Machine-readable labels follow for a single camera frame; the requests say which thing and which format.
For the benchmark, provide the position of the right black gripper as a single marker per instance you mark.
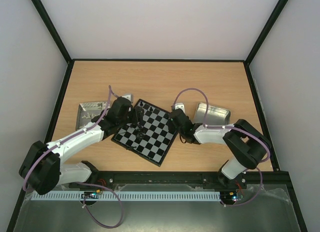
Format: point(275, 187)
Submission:
point(175, 119)

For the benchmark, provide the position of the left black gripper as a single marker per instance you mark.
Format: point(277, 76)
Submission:
point(138, 116)

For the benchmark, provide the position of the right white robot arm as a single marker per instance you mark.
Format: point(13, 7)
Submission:
point(248, 146)

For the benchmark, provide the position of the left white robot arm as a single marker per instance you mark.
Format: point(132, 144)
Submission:
point(44, 165)

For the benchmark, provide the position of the pile of black chess pieces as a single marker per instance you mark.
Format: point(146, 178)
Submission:
point(140, 132)

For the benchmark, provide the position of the silver tin with white pieces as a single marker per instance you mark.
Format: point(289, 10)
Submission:
point(87, 111)

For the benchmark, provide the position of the black and silver chessboard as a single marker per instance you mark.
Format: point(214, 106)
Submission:
point(157, 140)

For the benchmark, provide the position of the empty gold-rimmed metal tin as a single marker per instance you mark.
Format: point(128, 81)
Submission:
point(215, 115)

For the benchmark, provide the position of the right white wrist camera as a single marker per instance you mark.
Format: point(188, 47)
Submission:
point(179, 106)

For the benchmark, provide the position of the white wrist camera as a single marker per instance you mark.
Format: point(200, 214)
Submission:
point(179, 106)
point(130, 97)

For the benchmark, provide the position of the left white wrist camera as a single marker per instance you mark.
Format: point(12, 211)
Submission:
point(130, 97)

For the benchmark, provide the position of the black aluminium frame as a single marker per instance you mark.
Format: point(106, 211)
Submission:
point(253, 88)

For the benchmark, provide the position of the light blue slotted cable duct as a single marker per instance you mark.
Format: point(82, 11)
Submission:
point(129, 196)

